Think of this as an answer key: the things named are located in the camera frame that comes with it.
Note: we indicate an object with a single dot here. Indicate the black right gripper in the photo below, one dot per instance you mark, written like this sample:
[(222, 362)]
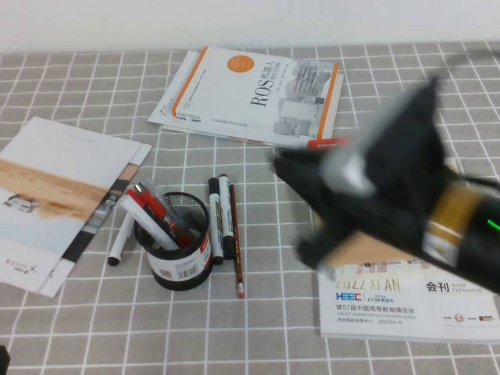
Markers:
[(398, 164)]

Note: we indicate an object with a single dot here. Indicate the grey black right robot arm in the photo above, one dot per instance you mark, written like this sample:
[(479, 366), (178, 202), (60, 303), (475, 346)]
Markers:
[(480, 250)]

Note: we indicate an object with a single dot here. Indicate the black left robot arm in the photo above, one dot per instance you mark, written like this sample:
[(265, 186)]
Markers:
[(2, 363)]

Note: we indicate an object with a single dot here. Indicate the red gel pen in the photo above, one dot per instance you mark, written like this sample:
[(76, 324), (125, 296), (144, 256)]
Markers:
[(166, 218)]

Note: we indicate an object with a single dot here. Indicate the black mesh pen holder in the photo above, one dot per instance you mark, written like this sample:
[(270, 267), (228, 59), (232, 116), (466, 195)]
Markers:
[(177, 271)]

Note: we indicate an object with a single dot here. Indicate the red capped pen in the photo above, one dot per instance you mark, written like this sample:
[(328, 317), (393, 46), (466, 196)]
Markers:
[(133, 195)]

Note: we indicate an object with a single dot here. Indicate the tan kraft notebook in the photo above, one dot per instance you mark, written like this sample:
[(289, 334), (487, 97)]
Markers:
[(359, 250)]

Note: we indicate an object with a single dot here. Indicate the red book white title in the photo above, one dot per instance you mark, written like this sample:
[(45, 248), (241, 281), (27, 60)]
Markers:
[(324, 143)]

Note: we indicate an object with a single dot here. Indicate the black white whiteboard marker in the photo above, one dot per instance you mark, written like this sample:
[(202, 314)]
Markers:
[(227, 218), (216, 222)]

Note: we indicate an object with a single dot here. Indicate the dark red pencil with eraser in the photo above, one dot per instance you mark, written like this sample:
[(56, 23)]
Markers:
[(237, 250)]

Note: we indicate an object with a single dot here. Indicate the white book beige pages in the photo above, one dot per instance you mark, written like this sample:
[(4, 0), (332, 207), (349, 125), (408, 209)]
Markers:
[(332, 109)]

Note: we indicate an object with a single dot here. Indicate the white show catalogue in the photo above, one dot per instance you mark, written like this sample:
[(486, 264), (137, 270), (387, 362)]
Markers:
[(390, 312)]

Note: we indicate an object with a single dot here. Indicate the white orange ROS book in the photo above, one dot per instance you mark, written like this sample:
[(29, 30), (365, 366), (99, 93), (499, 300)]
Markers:
[(234, 93)]

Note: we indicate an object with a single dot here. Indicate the white marker grey print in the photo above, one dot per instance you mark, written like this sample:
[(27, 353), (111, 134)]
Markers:
[(150, 224)]

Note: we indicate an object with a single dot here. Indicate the thin white booklet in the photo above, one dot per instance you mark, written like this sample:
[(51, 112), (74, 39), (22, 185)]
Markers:
[(166, 105)]

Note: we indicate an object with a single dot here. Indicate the white marker black cap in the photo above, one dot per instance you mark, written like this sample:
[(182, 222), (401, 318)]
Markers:
[(121, 238)]

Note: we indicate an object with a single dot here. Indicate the white brochure with photos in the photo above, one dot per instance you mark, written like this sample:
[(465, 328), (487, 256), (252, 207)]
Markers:
[(97, 222)]

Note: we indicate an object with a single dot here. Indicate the desert car brochure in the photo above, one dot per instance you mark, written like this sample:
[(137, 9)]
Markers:
[(58, 176)]

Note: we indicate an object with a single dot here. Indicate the silver grey wrist camera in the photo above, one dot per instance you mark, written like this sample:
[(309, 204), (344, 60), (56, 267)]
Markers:
[(347, 172)]

